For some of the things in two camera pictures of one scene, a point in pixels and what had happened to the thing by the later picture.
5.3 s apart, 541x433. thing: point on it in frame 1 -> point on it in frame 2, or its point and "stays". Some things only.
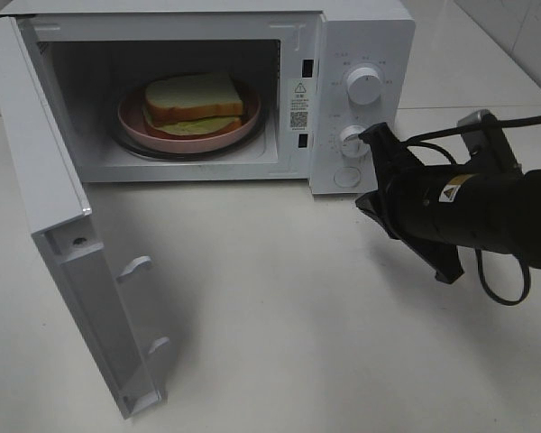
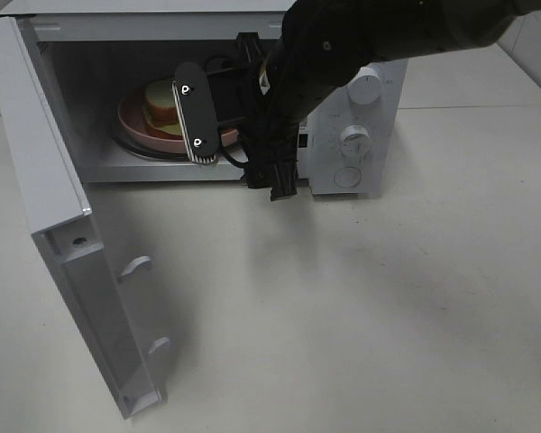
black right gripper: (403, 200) -> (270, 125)
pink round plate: (131, 117) stays
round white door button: (346, 177) stays
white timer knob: (352, 144) stays
